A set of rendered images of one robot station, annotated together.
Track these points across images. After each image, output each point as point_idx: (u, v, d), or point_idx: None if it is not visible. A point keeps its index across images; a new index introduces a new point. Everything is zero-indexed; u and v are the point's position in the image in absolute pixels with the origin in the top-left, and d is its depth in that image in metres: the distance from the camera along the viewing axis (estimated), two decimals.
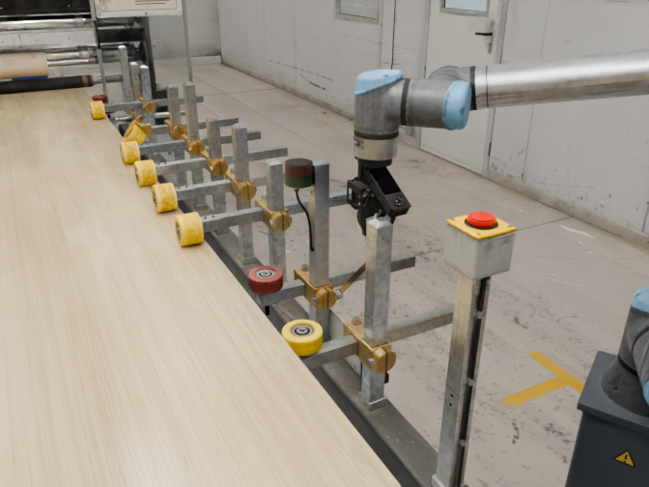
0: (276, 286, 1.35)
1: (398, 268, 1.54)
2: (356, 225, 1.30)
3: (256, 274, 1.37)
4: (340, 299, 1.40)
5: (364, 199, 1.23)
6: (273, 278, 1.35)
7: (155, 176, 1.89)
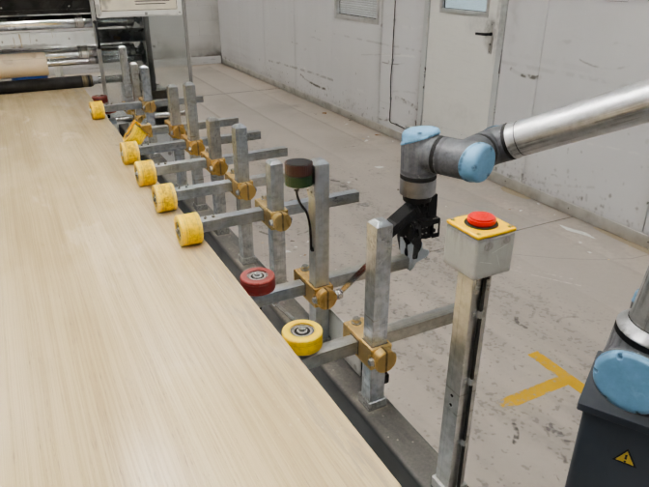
0: (268, 288, 1.34)
1: (391, 270, 1.53)
2: None
3: (248, 276, 1.36)
4: (340, 299, 1.40)
5: None
6: (266, 280, 1.34)
7: (155, 176, 1.89)
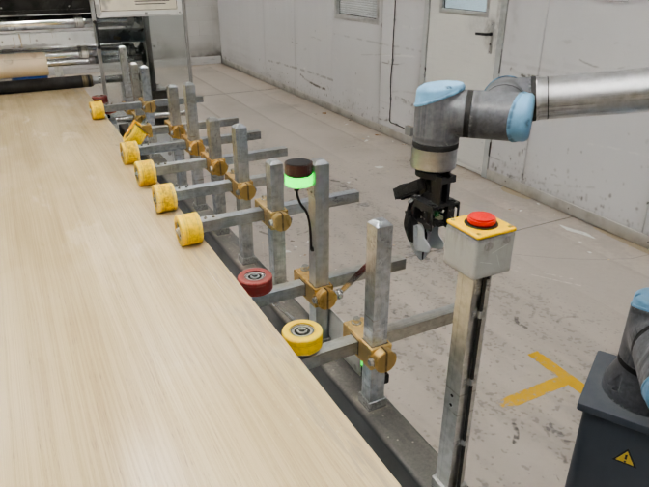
0: (266, 289, 1.34)
1: None
2: (442, 243, 1.26)
3: (245, 277, 1.36)
4: (340, 299, 1.40)
5: None
6: (263, 281, 1.33)
7: (155, 176, 1.89)
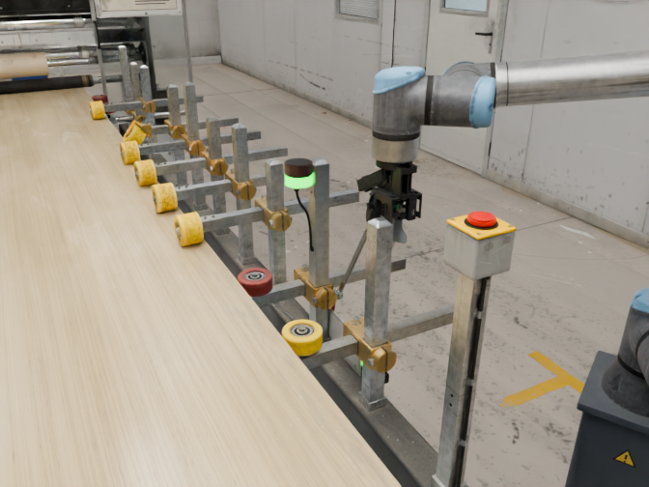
0: (266, 289, 1.34)
1: None
2: (407, 237, 1.21)
3: (245, 277, 1.36)
4: (341, 298, 1.40)
5: None
6: (263, 281, 1.33)
7: (155, 176, 1.89)
